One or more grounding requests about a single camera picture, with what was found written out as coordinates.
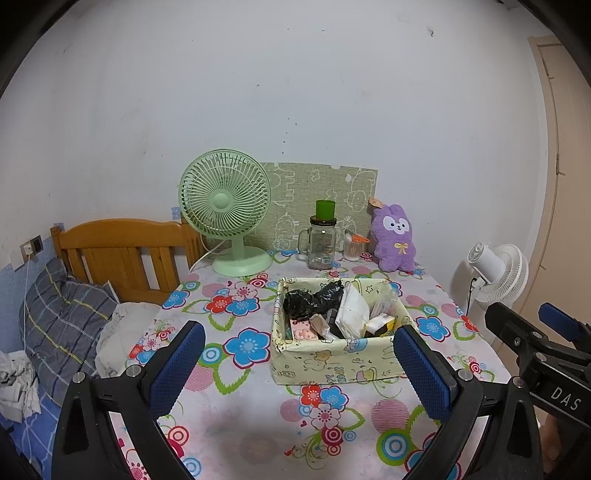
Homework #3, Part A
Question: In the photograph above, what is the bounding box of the purple plush bunny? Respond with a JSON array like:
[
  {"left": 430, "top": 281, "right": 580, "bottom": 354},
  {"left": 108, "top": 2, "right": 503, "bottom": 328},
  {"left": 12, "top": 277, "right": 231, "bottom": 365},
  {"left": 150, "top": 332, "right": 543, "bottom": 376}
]
[{"left": 368, "top": 198, "right": 419, "bottom": 273}]

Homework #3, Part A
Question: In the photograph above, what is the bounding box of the white fan power cable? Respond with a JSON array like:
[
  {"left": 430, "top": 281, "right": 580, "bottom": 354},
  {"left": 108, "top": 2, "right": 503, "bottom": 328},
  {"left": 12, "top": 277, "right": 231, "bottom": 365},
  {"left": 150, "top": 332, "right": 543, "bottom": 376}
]
[{"left": 188, "top": 237, "right": 220, "bottom": 273}]

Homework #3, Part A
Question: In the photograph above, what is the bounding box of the black garbage bag roll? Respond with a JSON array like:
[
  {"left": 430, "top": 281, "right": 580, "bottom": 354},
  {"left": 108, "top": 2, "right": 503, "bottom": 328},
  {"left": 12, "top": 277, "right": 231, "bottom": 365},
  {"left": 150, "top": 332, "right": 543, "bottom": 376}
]
[{"left": 283, "top": 279, "right": 345, "bottom": 319}]

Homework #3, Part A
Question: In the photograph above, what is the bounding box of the white standing fan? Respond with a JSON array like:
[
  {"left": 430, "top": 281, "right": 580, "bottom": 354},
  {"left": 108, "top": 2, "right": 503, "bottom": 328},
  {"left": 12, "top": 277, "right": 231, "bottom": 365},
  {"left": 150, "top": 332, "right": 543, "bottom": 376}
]
[{"left": 450, "top": 242, "right": 529, "bottom": 319}]

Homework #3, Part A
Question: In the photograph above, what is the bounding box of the glass jar with green lid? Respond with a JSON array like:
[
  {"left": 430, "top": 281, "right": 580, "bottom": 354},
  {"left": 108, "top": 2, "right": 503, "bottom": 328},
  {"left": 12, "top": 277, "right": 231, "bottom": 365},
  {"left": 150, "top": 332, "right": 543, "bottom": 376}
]
[{"left": 298, "top": 200, "right": 342, "bottom": 271}]

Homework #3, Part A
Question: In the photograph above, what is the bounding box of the grey plaid pillow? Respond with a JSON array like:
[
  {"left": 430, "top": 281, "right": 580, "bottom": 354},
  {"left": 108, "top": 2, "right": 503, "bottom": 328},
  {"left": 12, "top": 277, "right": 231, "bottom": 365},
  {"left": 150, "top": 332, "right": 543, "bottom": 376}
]
[{"left": 18, "top": 257, "right": 121, "bottom": 402}]

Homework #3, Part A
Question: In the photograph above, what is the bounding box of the floral tablecloth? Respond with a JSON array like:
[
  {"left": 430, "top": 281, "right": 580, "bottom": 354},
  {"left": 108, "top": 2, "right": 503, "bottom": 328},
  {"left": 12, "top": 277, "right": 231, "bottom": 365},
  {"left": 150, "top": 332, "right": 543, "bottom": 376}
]
[{"left": 99, "top": 249, "right": 518, "bottom": 480}]

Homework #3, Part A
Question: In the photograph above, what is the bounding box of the wooden bed headboard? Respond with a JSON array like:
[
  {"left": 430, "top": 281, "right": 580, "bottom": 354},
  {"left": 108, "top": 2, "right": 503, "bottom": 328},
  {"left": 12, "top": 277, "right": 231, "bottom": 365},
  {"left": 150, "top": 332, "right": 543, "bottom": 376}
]
[{"left": 50, "top": 219, "right": 204, "bottom": 305}]

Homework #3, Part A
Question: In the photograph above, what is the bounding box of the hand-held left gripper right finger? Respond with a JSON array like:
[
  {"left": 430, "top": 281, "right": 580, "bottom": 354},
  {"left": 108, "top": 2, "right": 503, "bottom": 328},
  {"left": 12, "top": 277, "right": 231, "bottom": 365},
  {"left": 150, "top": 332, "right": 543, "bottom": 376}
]
[{"left": 392, "top": 325, "right": 541, "bottom": 480}]

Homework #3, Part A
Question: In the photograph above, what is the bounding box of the person's right hand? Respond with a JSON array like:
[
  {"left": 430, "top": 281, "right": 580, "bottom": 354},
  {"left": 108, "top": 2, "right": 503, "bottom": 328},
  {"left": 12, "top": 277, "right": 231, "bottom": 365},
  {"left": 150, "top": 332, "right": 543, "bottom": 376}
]
[{"left": 540, "top": 411, "right": 561, "bottom": 462}]

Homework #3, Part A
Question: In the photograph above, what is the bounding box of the yellow cartoon fabric storage box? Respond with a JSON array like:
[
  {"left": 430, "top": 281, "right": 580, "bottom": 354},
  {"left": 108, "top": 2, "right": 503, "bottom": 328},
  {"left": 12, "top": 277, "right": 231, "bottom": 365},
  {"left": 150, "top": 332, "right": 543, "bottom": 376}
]
[{"left": 270, "top": 277, "right": 415, "bottom": 385}]

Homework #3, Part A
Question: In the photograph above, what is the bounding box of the blue checked bed sheet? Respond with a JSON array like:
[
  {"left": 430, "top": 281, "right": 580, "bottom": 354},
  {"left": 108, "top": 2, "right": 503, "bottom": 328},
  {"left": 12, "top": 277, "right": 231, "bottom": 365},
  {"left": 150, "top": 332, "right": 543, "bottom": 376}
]
[{"left": 0, "top": 369, "right": 100, "bottom": 480}]

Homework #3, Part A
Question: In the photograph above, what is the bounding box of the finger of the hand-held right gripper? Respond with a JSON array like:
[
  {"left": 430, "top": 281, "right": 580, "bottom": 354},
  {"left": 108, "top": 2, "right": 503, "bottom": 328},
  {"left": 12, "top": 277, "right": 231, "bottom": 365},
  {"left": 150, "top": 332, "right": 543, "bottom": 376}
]
[
  {"left": 539, "top": 303, "right": 591, "bottom": 349},
  {"left": 485, "top": 302, "right": 550, "bottom": 370}
]

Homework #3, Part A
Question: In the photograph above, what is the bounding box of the white soft tissue pack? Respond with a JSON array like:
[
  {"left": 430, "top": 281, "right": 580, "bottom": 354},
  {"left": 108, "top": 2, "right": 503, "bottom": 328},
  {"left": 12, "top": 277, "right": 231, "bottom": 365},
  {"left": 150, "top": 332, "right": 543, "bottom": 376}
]
[{"left": 335, "top": 282, "right": 372, "bottom": 340}]

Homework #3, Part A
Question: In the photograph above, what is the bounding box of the pink tissue pack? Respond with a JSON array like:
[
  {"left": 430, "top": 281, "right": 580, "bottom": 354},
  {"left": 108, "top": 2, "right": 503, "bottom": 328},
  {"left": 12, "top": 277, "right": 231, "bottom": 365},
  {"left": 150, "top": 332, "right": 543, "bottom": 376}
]
[{"left": 288, "top": 320, "right": 321, "bottom": 342}]

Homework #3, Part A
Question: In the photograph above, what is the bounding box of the beige door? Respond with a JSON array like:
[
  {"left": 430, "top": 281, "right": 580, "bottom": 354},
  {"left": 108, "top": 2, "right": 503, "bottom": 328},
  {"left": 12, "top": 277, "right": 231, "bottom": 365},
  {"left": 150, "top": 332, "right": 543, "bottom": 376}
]
[{"left": 529, "top": 36, "right": 591, "bottom": 324}]

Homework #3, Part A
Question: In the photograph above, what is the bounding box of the crumpled white grey cloth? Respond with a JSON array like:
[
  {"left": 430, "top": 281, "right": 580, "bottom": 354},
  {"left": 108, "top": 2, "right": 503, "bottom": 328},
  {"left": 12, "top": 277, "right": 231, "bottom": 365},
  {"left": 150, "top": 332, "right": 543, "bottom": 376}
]
[{"left": 0, "top": 350, "right": 42, "bottom": 423}]

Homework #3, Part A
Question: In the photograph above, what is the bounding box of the green desk fan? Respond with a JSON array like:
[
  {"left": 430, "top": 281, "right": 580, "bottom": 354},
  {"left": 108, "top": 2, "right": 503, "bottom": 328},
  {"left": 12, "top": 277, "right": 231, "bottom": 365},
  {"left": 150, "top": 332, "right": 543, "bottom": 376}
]
[{"left": 178, "top": 148, "right": 273, "bottom": 277}]

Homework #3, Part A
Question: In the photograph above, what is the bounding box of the white blanket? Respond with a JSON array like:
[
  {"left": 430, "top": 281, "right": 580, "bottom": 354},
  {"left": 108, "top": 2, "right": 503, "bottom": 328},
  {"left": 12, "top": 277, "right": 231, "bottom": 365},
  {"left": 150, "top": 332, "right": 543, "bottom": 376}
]
[{"left": 96, "top": 302, "right": 162, "bottom": 377}]

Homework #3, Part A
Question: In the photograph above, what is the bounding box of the cotton swab container orange lid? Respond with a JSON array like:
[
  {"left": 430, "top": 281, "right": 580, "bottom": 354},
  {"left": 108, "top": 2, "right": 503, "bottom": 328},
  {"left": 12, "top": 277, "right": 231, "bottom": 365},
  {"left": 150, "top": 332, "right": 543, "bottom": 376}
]
[{"left": 342, "top": 229, "right": 370, "bottom": 262}]

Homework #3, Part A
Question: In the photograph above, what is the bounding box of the white charging cable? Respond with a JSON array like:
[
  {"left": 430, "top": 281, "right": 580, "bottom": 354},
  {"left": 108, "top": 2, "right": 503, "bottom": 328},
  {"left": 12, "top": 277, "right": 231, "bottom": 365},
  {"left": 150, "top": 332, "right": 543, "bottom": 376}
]
[{"left": 21, "top": 251, "right": 34, "bottom": 319}]

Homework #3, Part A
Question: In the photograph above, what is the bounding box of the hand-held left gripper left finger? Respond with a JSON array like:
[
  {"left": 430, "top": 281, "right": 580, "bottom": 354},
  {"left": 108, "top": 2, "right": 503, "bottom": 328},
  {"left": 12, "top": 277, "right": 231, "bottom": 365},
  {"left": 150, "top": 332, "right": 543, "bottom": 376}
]
[{"left": 52, "top": 320, "right": 207, "bottom": 480}]

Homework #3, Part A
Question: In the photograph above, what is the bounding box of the green patterned board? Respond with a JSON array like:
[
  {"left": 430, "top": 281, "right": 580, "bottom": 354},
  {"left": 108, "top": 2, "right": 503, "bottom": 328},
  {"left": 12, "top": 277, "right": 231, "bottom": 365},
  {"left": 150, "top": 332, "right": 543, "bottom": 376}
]
[{"left": 259, "top": 161, "right": 378, "bottom": 252}]

